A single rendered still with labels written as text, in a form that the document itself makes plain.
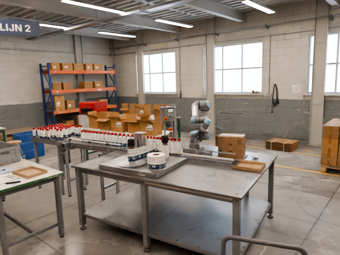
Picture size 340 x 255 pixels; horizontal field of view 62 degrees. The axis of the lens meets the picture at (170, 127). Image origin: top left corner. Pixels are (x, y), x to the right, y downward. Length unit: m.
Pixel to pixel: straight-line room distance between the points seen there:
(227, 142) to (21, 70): 8.44
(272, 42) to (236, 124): 2.61
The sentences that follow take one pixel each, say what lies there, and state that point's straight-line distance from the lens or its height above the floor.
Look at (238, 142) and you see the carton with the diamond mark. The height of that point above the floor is 1.06.
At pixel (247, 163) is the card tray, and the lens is 3.46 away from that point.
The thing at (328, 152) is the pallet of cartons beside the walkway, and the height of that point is 0.39.
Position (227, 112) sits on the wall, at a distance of 9.31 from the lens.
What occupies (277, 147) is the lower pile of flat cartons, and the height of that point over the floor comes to 0.07.
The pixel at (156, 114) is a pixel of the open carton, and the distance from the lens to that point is 8.08.
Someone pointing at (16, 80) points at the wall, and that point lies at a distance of 10.71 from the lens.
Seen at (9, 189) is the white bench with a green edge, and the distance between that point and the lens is 3.34.
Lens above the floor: 1.81
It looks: 9 degrees down
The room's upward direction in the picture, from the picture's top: 2 degrees counter-clockwise
